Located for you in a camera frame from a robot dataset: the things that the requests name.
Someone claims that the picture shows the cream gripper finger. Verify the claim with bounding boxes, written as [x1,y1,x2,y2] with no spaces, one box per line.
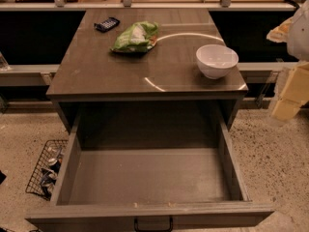
[267,18,293,43]
[270,61,309,122]

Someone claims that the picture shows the green rice chip bag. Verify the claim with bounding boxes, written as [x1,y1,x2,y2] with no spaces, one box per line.
[111,21,159,53]

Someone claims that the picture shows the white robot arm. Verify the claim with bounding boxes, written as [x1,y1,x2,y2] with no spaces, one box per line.
[267,0,309,123]

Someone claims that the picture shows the grey drawer cabinet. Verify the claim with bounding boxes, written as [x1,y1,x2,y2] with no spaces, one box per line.
[47,12,247,151]

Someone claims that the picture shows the open grey top drawer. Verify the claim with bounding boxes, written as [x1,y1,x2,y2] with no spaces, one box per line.
[24,108,275,232]

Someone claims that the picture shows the white bowl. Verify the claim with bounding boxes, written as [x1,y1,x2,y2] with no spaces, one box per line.
[196,44,239,79]

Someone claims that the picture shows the dark blue snack bar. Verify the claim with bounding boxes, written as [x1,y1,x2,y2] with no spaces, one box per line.
[94,17,120,33]

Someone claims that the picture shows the metal rail frame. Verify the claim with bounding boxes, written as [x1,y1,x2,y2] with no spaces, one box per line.
[1,0,292,102]

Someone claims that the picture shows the black drawer handle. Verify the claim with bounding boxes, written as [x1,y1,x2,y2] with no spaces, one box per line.
[134,217,174,232]

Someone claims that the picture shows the cans in wire basket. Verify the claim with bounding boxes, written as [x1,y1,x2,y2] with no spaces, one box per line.
[40,147,63,199]

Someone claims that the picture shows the black wire basket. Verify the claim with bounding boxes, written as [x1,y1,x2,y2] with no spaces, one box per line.
[25,139,68,200]

